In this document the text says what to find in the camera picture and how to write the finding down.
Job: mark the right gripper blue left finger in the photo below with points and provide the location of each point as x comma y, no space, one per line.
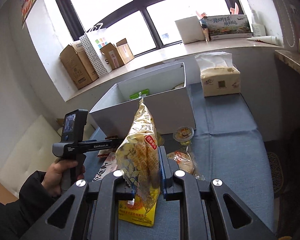
125,191

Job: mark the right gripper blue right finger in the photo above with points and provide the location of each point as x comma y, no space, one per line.
169,189

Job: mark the long pink illustrated snack pack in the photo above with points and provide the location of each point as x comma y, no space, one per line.
108,166

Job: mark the yellow cracker snack bag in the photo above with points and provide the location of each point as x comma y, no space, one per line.
138,155

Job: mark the black left sleeve forearm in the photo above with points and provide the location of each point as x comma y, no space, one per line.
17,217

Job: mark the person's left hand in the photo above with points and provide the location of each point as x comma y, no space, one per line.
53,176

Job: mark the clear wrapped bun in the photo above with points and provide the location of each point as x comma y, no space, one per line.
185,159

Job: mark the yellow snack packet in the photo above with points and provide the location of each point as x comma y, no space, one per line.
134,211

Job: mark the jelly cup with label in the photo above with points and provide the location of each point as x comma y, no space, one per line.
183,135

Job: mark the cream sofa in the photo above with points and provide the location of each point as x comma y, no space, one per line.
33,152

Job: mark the blue table cloth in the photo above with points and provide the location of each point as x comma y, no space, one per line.
226,145

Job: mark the white storage box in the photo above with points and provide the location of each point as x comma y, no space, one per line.
169,102

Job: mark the green snack packet in box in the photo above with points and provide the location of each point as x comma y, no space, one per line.
139,94

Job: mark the large brown cardboard box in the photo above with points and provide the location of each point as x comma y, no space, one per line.
78,65

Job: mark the small open cardboard box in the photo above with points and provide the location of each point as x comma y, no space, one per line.
117,55

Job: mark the tissue pack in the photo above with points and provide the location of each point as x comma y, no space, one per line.
218,74

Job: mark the white polka dot paper bag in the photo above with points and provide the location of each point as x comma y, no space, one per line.
93,41

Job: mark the white foam box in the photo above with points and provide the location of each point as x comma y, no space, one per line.
190,30

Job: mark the printed landscape gift box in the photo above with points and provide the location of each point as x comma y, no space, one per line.
228,26

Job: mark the white tube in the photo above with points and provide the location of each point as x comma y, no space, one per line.
265,39

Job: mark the white pump bottle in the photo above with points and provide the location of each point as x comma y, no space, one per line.
257,26

